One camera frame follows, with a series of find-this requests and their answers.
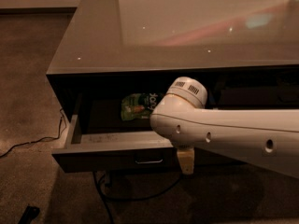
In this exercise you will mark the dark drawer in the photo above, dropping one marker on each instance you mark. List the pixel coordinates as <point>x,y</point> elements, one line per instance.
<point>99,140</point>
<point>259,97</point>

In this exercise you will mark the green snack bag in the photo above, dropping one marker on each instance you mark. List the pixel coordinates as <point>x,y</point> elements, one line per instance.
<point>139,105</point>

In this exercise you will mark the black object on floor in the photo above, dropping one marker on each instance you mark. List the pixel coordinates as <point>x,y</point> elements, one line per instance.
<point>30,213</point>

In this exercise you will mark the dark drawer cabinet glass top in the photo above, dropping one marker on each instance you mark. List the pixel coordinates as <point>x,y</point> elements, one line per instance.
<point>114,48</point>

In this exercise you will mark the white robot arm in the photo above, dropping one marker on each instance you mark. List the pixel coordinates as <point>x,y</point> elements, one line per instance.
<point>264,138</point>

